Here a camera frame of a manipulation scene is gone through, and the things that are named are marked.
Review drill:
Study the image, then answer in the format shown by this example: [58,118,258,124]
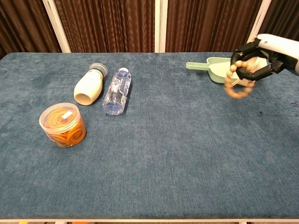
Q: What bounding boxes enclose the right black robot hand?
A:
[230,34,299,82]

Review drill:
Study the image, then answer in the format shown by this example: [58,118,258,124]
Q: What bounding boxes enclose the wooden bead bracelet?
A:
[224,60,256,100]

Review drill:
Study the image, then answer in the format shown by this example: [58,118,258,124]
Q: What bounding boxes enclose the cream plastic basket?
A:
[230,56,268,87]

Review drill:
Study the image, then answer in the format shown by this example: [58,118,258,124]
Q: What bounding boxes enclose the green plastic scoop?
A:
[185,57,234,84]

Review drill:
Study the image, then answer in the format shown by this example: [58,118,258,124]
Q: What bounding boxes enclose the clear plastic water bottle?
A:
[102,67,133,116]

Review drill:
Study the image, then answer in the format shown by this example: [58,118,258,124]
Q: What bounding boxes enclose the brown curtain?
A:
[0,0,299,59]

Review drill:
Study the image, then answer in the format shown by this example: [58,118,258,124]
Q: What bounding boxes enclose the teal tablecloth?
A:
[0,52,299,220]

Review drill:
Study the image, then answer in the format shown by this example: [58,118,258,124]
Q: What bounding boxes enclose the white bottle with clear cap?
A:
[73,63,109,106]

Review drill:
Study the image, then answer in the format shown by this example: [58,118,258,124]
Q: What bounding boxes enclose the clear jar of rubber bands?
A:
[39,102,87,148]

